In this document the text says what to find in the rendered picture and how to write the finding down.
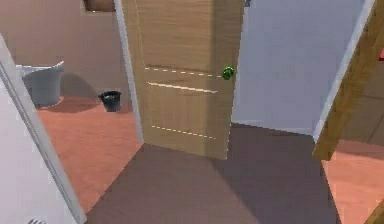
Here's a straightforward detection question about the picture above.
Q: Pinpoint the black waste bin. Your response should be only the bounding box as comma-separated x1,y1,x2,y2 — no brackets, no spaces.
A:
98,90,123,113

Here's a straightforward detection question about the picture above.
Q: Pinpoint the grey laundry basket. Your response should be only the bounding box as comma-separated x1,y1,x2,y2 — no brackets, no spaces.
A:
15,60,65,108

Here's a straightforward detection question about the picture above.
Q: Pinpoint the green round door knob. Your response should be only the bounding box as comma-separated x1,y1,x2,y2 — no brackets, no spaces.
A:
222,65,236,81

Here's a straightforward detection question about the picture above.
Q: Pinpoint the brown framed wall picture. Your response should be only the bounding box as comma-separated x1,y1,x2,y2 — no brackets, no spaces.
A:
82,0,116,13

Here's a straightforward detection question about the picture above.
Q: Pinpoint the light wooden room door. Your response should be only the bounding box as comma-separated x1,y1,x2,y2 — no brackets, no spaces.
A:
120,0,245,161

